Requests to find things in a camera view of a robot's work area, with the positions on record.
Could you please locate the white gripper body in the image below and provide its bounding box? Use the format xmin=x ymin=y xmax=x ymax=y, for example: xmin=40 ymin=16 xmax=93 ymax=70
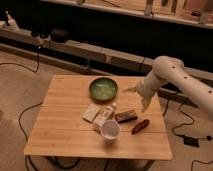
xmin=136 ymin=79 xmax=156 ymax=98

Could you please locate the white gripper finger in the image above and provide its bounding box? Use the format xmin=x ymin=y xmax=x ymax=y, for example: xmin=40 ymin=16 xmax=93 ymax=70
xmin=141 ymin=98 xmax=151 ymax=112
xmin=123 ymin=86 xmax=137 ymax=92

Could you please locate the brown rectangular eraser block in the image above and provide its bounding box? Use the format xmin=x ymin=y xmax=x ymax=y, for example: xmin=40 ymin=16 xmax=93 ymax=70
xmin=115 ymin=110 xmax=137 ymax=123

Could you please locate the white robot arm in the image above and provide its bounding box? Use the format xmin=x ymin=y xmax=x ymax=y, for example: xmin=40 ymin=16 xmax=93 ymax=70
xmin=125 ymin=56 xmax=213 ymax=121

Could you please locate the green ceramic bowl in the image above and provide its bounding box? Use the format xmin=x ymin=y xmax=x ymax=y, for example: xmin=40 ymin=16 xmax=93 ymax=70
xmin=89 ymin=77 xmax=118 ymax=101

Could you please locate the red brown pen case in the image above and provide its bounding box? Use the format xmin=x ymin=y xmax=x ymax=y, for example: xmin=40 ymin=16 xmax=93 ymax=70
xmin=131 ymin=119 xmax=150 ymax=134

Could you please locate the white lying bottle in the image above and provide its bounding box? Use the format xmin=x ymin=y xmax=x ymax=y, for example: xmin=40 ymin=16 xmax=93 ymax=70
xmin=93 ymin=103 xmax=117 ymax=132

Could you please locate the white flat box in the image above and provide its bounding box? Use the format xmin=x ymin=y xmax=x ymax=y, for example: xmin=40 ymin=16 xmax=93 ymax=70
xmin=82 ymin=104 xmax=100 ymax=123

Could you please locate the wooden table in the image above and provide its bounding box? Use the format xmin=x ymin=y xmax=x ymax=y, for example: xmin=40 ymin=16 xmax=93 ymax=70
xmin=24 ymin=75 xmax=172 ymax=160

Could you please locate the black power adapter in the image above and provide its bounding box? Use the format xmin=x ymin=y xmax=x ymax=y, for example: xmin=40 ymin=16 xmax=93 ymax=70
xmin=183 ymin=137 xmax=199 ymax=147

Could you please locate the black device on ledge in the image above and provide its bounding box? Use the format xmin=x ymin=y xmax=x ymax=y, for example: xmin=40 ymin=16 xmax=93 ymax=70
xmin=50 ymin=29 xmax=69 ymax=43

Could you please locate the black floor cable right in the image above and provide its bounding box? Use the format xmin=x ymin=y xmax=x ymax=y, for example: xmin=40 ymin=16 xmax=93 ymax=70
xmin=162 ymin=96 xmax=213 ymax=141

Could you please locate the black floor cable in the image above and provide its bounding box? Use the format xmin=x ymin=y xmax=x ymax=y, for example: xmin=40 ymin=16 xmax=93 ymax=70
xmin=162 ymin=96 xmax=213 ymax=141
xmin=0 ymin=44 xmax=44 ymax=171

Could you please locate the black floor cable left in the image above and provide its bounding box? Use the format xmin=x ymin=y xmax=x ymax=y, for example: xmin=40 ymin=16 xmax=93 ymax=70
xmin=0 ymin=44 xmax=44 ymax=171

